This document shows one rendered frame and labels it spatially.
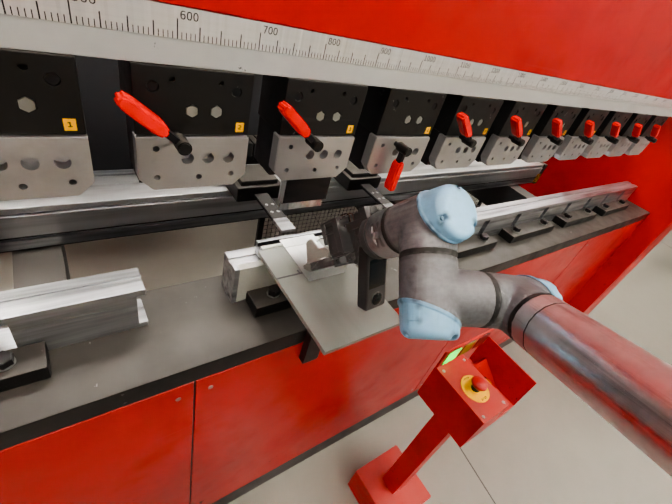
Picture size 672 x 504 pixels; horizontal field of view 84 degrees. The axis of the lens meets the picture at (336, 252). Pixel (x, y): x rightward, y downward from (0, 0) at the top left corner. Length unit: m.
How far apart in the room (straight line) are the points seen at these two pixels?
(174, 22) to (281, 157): 0.23
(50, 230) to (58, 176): 0.39
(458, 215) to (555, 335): 0.17
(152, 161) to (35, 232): 0.43
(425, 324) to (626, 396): 0.19
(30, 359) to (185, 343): 0.22
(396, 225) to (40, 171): 0.43
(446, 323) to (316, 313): 0.28
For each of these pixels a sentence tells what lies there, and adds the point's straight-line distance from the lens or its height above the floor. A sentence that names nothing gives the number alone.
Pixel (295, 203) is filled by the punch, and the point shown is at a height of 1.09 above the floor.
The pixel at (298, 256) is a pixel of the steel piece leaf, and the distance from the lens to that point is 0.76.
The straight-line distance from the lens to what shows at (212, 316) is 0.80.
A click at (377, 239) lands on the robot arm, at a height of 1.19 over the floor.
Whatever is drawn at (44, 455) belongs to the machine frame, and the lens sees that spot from 0.81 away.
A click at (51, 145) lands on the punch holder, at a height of 1.24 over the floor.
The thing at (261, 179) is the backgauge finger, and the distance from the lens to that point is 0.93.
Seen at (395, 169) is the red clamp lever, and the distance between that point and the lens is 0.75.
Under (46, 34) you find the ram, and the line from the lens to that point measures 0.51.
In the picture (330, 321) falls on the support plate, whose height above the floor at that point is 1.00.
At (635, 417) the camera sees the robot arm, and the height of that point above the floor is 1.26.
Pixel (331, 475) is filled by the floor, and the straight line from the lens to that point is 1.63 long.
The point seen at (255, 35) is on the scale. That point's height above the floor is 1.39.
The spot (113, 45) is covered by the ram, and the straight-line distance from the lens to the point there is 0.51.
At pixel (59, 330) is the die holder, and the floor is 0.92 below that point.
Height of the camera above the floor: 1.48
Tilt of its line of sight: 37 degrees down
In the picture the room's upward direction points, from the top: 18 degrees clockwise
